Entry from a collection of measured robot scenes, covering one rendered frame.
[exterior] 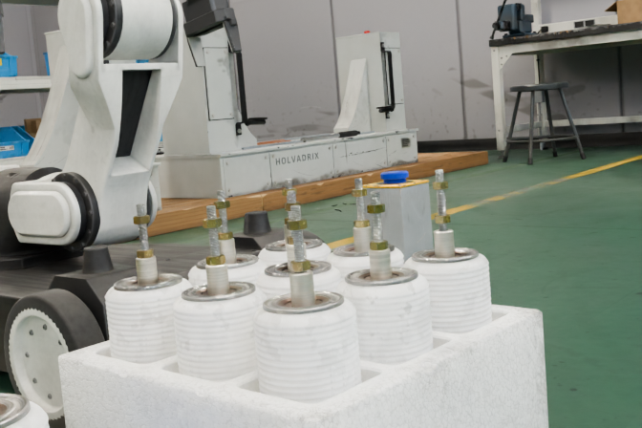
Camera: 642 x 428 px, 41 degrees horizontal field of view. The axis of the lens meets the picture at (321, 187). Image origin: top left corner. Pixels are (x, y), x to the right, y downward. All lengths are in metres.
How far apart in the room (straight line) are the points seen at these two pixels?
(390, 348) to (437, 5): 5.92
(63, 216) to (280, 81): 6.21
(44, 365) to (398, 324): 0.63
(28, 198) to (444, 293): 0.90
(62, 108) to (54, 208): 1.76
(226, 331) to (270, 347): 0.08
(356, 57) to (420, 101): 2.14
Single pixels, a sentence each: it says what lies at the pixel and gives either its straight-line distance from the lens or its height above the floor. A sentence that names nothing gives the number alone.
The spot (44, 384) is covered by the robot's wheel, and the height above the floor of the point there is 0.06.
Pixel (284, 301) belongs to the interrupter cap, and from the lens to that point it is 0.80.
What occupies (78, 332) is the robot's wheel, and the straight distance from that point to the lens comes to 1.22.
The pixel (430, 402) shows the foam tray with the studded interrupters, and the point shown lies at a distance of 0.84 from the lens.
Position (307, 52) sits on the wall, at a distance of 7.44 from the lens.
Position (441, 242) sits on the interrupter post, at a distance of 0.96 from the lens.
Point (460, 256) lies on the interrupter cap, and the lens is 0.95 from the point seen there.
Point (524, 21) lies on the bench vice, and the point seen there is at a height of 0.85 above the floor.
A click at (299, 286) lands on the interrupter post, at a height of 0.27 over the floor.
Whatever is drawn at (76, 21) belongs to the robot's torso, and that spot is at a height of 0.60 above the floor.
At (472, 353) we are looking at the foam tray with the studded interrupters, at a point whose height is 0.17.
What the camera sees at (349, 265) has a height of 0.24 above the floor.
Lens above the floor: 0.43
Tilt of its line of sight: 5 degrees down
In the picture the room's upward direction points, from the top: 5 degrees counter-clockwise
